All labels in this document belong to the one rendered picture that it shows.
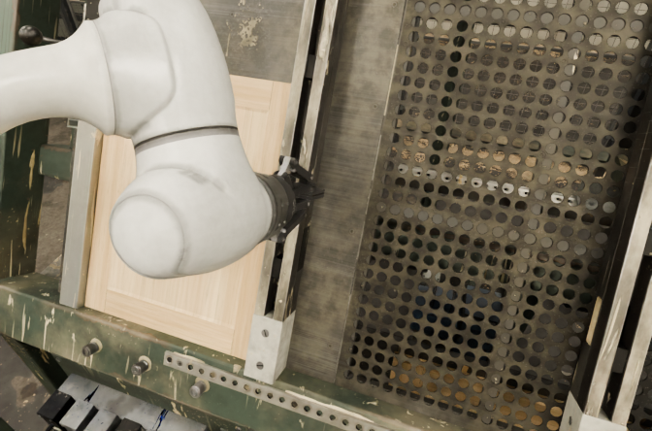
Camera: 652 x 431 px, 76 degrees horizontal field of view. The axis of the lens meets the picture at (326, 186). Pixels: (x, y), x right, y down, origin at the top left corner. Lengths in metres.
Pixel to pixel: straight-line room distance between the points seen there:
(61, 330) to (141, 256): 0.81
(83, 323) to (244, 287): 0.39
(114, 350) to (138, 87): 0.77
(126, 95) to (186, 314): 0.65
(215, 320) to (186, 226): 0.61
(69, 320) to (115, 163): 0.37
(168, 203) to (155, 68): 0.12
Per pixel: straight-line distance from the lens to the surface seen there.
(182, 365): 0.98
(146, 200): 0.35
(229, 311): 0.92
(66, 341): 1.16
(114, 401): 1.16
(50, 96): 0.42
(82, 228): 1.07
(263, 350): 0.85
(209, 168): 0.38
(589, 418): 0.84
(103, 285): 1.09
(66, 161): 1.20
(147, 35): 0.41
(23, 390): 2.26
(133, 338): 1.03
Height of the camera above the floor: 1.70
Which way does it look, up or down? 38 degrees down
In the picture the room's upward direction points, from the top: straight up
